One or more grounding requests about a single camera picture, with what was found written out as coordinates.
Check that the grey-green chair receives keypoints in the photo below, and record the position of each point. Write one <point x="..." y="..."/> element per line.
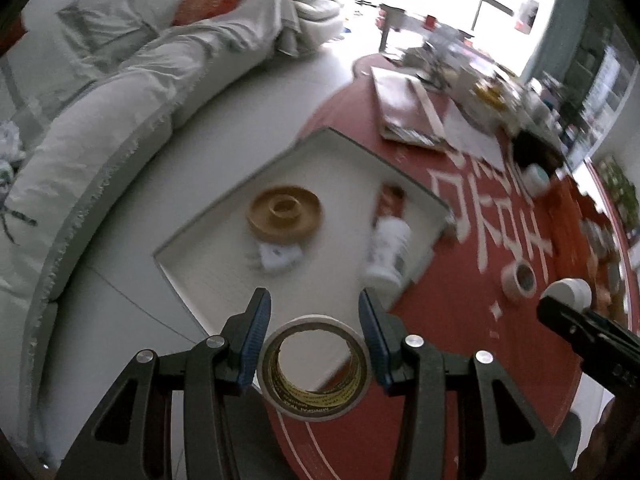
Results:
<point x="569" y="440"/>

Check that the black bag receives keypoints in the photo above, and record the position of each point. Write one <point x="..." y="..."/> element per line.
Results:
<point x="537" y="147"/>

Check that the green potted plant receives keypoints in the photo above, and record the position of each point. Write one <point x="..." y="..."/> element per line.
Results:
<point x="617" y="185"/>

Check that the brown cardboard envelope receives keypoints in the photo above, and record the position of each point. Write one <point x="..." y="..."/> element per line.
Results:
<point x="400" y="105"/>

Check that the white paper sheets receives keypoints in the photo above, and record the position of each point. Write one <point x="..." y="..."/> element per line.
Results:
<point x="475" y="135"/>

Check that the white plug adapter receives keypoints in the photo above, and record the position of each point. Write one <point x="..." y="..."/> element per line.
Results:
<point x="277" y="259"/>

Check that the white bottle with yellow label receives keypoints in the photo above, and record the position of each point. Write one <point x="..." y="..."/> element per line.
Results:
<point x="567" y="291"/>

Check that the large masking tape roll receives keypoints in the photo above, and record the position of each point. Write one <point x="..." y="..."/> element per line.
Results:
<point x="280" y="400"/>

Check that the small masking tape roll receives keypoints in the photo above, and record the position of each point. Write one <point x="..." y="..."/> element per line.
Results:
<point x="512" y="287"/>

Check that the white pill bottle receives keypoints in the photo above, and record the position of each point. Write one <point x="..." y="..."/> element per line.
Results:
<point x="387" y="250"/>

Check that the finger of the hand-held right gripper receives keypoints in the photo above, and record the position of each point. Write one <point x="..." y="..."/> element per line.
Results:
<point x="570" y="330"/>
<point x="622" y="332"/>

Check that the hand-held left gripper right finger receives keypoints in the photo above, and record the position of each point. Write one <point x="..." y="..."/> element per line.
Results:
<point x="375" y="345"/>

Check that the white covered sofa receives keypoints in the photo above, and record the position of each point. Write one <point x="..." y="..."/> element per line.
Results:
<point x="100" y="135"/>

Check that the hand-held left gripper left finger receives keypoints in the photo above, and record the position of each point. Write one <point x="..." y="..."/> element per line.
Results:
<point x="252" y="345"/>

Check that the red gift box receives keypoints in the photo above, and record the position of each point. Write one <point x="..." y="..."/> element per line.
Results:
<point x="580" y="235"/>

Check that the white round ottoman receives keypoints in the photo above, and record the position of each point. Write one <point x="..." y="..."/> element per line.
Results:
<point x="317" y="15"/>

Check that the person's right forearm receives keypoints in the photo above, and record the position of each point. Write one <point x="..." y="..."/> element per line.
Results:
<point x="612" y="440"/>

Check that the red printed table mat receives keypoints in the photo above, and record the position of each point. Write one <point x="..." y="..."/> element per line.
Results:
<point x="450" y="350"/>

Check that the white jar with blue lid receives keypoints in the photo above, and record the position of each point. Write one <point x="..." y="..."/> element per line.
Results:
<point x="535" y="177"/>

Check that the shallow white cardboard box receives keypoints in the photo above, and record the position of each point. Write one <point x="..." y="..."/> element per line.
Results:
<point x="210" y="270"/>

